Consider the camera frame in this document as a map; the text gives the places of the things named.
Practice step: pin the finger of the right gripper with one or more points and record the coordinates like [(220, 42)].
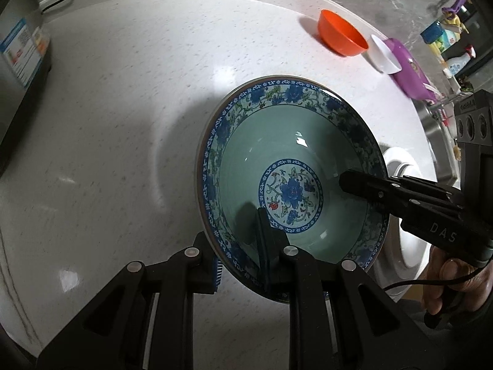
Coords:
[(407, 197)]

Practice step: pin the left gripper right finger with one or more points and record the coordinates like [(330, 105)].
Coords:
[(270, 244)]

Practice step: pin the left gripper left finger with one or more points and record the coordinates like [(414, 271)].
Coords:
[(207, 268)]

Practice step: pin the large white plate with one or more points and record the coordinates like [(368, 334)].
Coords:
[(403, 256)]

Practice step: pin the blue floral green bowl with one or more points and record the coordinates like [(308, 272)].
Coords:
[(280, 143)]

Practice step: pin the small white bowl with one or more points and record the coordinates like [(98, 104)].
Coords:
[(382, 57)]

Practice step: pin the orange plastic bowl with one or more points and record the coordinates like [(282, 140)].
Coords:
[(340, 35)]

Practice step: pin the person right hand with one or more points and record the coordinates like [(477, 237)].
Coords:
[(472, 294)]

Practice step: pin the stainless steel sink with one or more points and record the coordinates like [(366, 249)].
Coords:
[(441, 145)]

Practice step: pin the chrome sink faucet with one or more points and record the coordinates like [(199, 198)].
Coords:
[(442, 110)]

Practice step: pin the purple plastic basin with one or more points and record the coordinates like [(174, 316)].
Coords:
[(411, 78)]

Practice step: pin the white spray bottle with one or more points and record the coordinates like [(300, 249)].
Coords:
[(456, 64)]

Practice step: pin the yellow dish soap bottle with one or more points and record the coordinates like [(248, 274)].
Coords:
[(446, 32)]

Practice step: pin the purple hanging utensil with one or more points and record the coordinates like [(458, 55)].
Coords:
[(454, 8)]

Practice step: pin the stainless steel rice cooker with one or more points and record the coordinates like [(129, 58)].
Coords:
[(25, 63)]

